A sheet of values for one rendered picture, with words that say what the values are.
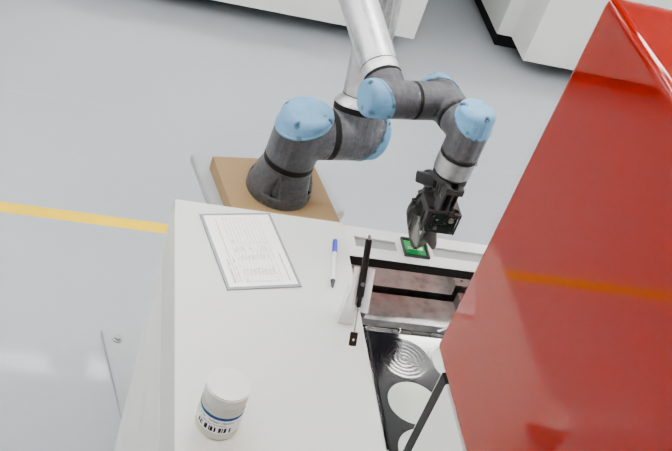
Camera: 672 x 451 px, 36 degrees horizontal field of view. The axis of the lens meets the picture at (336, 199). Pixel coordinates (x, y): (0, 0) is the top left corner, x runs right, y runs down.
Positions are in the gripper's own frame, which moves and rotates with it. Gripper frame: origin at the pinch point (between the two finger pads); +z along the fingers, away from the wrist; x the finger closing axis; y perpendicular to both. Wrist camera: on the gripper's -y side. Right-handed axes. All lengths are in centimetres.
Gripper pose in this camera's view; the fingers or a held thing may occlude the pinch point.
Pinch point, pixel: (416, 241)
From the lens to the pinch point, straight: 215.6
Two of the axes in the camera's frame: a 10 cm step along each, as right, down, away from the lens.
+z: -2.8, 7.6, 5.9
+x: 9.5, 1.4, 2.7
